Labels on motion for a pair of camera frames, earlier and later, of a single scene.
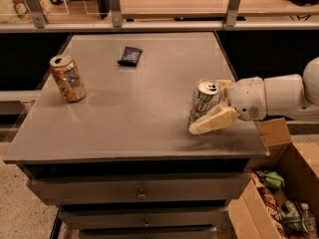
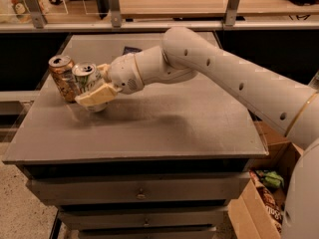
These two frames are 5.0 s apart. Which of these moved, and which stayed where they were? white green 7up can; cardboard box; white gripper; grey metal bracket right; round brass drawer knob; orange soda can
Moved: white green 7up can; white gripper
Stayed: grey metal bracket right; orange soda can; cardboard box; round brass drawer knob
